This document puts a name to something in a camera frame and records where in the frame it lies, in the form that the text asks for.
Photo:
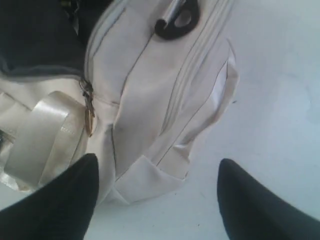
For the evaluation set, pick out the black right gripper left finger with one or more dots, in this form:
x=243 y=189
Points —
x=61 y=210

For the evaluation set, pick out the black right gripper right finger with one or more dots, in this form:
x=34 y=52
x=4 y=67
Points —
x=250 y=211

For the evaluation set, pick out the cream duffel bag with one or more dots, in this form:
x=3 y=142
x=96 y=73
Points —
x=138 y=83

